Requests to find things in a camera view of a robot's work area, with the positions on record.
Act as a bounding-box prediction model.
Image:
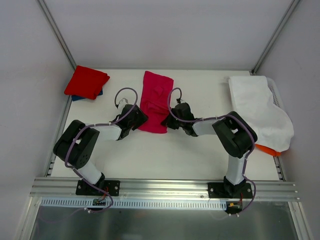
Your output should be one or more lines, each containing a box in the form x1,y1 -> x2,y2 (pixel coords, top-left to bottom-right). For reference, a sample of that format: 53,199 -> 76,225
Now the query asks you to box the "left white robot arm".
53,104 -> 149,195

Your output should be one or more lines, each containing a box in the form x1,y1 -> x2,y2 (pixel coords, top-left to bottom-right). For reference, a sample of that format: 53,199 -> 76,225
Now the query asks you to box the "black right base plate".
207,182 -> 253,199

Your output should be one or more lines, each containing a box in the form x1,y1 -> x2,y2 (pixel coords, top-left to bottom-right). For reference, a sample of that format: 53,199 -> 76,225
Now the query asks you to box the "white slotted cable duct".
40,197 -> 227,211

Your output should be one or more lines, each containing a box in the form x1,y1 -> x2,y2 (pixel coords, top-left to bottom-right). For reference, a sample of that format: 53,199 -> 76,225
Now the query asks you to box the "crimson pink t shirt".
138,71 -> 174,134

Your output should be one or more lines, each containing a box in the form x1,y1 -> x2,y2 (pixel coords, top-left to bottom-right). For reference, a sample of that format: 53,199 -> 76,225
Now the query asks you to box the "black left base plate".
75,179 -> 121,197

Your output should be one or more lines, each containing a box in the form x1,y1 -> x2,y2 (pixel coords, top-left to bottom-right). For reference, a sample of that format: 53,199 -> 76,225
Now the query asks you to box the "folded blue t shirt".
71,90 -> 103,102

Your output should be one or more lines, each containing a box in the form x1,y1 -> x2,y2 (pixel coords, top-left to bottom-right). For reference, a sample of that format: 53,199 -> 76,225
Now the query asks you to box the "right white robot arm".
161,102 -> 258,198

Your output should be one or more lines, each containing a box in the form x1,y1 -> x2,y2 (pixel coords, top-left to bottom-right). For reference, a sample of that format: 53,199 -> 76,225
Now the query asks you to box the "folded red t shirt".
64,65 -> 110,100

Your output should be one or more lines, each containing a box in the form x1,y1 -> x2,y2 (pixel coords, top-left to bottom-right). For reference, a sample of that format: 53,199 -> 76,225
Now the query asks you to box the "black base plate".
75,179 -> 121,197
207,182 -> 253,199

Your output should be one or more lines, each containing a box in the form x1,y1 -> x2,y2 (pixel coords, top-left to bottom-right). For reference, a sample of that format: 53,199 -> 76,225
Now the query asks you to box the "orange garment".
255,144 -> 282,157

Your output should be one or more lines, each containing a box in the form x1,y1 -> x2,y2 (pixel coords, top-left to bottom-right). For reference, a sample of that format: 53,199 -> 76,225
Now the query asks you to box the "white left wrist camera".
118,98 -> 129,107

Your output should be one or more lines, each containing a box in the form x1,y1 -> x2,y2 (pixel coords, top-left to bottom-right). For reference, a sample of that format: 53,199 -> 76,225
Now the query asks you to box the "white t shirt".
228,75 -> 294,153

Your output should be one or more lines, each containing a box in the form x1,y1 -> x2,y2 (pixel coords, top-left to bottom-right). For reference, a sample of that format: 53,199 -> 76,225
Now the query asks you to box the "white perforated plastic basket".
266,77 -> 285,110

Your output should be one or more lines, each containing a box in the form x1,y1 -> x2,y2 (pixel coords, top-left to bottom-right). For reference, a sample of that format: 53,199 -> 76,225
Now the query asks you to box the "aluminium mounting rail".
30,177 -> 301,202

